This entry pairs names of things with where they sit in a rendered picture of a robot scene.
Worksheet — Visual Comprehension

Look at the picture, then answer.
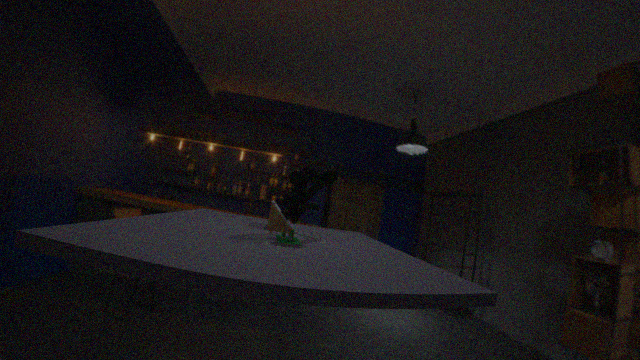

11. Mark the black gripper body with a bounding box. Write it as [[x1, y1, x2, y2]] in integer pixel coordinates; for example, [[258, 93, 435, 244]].
[[276, 187, 319, 211]]

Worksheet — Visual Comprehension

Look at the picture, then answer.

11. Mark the green circuit board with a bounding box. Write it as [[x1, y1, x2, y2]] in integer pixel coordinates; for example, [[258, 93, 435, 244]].
[[276, 228, 302, 248]]

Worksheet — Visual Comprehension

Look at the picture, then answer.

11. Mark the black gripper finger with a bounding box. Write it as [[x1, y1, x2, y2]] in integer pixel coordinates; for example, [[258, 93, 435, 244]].
[[293, 208, 307, 223], [286, 206, 295, 223]]

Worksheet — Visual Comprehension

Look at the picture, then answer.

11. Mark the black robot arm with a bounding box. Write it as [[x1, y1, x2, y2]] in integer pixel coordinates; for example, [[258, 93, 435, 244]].
[[280, 164, 337, 220]]

